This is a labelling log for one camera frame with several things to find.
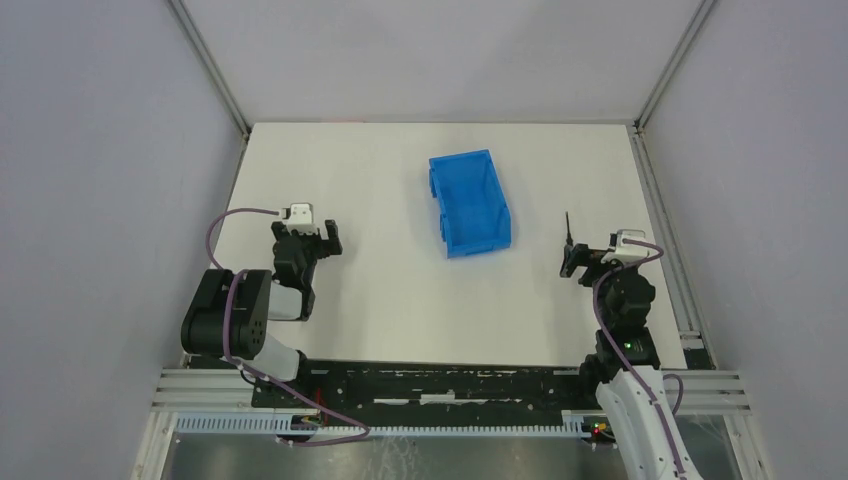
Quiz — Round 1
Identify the red-handled black screwdriver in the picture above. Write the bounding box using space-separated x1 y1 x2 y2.
565 211 574 247

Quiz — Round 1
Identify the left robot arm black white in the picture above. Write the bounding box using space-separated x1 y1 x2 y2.
180 219 343 382

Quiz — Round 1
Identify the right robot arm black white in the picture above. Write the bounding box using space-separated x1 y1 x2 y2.
560 233 701 479

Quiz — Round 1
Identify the blue plastic storage bin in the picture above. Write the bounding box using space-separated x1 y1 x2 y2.
429 149 512 259

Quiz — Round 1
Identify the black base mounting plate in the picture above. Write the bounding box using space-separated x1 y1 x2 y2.
291 354 620 428

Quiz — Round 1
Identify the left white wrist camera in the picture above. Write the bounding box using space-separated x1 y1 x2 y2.
281 202 319 235

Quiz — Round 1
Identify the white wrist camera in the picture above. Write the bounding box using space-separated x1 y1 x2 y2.
608 229 651 263
281 202 319 235

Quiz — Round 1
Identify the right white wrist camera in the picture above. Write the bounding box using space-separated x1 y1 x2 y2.
608 229 651 263

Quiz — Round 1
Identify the right side aluminium rail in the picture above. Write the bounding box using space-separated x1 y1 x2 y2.
627 124 716 370

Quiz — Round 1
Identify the white slotted cable duct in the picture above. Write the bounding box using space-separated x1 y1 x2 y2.
175 412 591 439

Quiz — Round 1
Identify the aluminium front frame rail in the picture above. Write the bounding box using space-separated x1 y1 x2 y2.
152 369 752 415

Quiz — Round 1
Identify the right rear aluminium post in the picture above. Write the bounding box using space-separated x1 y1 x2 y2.
633 0 718 131

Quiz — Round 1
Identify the aluminium post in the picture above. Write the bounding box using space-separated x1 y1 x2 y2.
164 0 252 142
633 0 718 131

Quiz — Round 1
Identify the left rear aluminium post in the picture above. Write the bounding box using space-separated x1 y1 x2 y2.
164 0 252 142

